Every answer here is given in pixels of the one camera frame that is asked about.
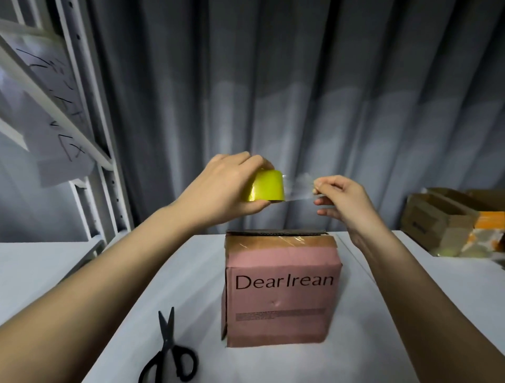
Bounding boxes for person's right hand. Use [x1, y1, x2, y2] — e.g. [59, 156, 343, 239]
[311, 174, 391, 243]

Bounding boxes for person's left hand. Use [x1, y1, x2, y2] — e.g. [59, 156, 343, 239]
[169, 150, 276, 231]

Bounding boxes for yellow tape roll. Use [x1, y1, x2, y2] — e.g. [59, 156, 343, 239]
[242, 167, 287, 205]

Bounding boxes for small brown labelled carton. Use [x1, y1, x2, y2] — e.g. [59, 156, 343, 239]
[399, 191, 479, 258]

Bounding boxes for pink lettered cardboard box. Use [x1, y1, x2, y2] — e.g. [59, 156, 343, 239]
[221, 229, 344, 349]

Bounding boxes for orange and white carton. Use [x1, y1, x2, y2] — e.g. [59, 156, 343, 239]
[461, 209, 505, 260]

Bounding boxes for black scissors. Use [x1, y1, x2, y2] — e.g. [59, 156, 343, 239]
[137, 306, 200, 383]

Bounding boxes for person's left forearm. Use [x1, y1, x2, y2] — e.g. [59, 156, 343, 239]
[0, 204, 196, 383]

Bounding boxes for person's right forearm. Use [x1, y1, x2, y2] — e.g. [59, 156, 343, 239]
[353, 227, 505, 383]

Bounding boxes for white metal shelf rack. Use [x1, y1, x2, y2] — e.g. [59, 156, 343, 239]
[0, 0, 134, 279]

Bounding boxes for handwritten paper sheet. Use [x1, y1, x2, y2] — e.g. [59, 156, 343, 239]
[19, 104, 97, 189]
[0, 30, 89, 121]

